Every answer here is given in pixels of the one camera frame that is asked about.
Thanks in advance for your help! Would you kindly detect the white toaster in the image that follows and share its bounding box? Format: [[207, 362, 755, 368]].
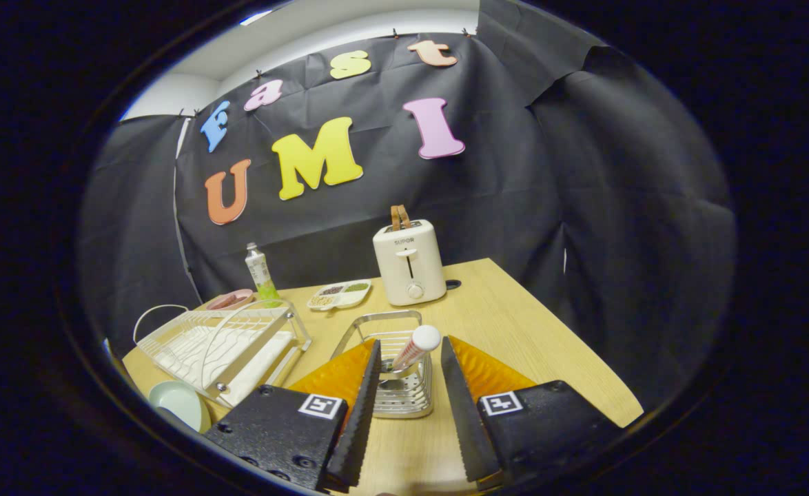
[[372, 219, 447, 307]]

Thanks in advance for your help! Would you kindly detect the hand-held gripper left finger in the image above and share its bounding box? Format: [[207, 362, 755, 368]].
[[202, 338, 383, 493]]

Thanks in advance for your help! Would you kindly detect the plastic bottle of green drink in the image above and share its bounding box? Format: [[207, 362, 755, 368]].
[[245, 242, 283, 307]]

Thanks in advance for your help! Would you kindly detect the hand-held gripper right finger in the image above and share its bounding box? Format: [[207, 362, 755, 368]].
[[440, 335, 624, 493]]

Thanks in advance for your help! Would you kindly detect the pink plate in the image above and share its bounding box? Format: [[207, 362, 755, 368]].
[[205, 289, 255, 312]]

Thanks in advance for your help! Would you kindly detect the metal wire basket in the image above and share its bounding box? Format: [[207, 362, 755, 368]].
[[330, 309, 436, 420]]

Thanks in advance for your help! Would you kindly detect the white wire dish rack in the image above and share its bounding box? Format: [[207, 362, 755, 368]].
[[133, 301, 313, 409]]

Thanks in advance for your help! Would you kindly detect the light green plate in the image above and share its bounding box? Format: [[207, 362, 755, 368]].
[[148, 381, 212, 433]]

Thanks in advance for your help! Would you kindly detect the black backdrop cloth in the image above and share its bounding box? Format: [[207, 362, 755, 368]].
[[77, 0, 737, 414]]

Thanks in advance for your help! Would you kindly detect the white divided dish of beans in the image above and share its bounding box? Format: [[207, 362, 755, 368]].
[[307, 278, 372, 312]]

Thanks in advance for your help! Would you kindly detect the spoon with pink patterned handle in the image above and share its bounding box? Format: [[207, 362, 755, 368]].
[[391, 324, 442, 373]]

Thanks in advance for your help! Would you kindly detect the white drip tray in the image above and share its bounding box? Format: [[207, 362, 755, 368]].
[[153, 331, 295, 407]]

